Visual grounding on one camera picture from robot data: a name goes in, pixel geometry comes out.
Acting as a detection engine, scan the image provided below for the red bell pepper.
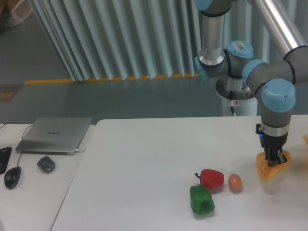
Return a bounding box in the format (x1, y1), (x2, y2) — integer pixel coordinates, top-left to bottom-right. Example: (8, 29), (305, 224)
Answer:
(194, 169), (224, 188)

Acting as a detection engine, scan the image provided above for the white folding partition screen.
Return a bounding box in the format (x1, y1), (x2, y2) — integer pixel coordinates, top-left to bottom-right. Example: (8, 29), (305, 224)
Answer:
(28, 0), (308, 82)

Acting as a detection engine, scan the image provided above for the brown egg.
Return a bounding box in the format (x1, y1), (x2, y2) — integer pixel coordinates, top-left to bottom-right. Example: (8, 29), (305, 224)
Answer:
(228, 174), (243, 193)

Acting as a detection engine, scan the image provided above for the green bell pepper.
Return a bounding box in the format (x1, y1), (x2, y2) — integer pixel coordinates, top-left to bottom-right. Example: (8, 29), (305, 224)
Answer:
(190, 184), (215, 215)

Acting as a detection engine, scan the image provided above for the triangular bread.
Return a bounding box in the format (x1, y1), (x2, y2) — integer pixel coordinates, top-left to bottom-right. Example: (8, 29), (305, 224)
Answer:
(256, 150), (292, 182)

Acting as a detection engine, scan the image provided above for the cardboard box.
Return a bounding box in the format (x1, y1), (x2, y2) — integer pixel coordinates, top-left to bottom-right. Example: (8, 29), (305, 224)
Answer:
(0, 0), (33, 28)

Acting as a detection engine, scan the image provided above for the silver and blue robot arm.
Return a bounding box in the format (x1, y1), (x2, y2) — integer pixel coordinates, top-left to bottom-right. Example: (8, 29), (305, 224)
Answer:
(194, 0), (308, 166)

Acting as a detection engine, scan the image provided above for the black computer mouse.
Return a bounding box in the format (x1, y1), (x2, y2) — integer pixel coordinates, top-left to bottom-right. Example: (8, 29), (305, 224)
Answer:
(4, 166), (22, 190)

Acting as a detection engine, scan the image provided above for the black mouse cable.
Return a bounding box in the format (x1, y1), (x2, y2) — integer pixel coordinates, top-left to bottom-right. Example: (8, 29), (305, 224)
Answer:
(0, 122), (33, 168)

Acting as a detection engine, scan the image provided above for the dark earbuds case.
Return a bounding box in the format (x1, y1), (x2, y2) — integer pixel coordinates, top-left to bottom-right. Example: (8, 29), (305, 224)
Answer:
(37, 156), (55, 174)

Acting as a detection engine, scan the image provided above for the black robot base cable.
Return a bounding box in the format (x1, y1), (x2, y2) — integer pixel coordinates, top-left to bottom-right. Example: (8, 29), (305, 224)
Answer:
(229, 90), (237, 117)

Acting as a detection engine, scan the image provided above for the silver closed laptop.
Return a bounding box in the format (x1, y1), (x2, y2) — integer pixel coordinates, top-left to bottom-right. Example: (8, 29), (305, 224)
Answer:
(15, 117), (91, 155)

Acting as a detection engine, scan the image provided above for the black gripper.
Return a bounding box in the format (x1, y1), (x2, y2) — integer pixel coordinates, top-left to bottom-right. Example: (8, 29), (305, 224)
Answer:
(259, 132), (288, 167)

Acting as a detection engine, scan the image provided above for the black keyboard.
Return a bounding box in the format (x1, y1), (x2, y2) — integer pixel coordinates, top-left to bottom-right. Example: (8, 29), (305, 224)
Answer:
(0, 147), (12, 174)

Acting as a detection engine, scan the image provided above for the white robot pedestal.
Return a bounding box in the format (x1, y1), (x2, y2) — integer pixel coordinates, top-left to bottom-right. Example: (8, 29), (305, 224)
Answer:
(216, 75), (257, 116)

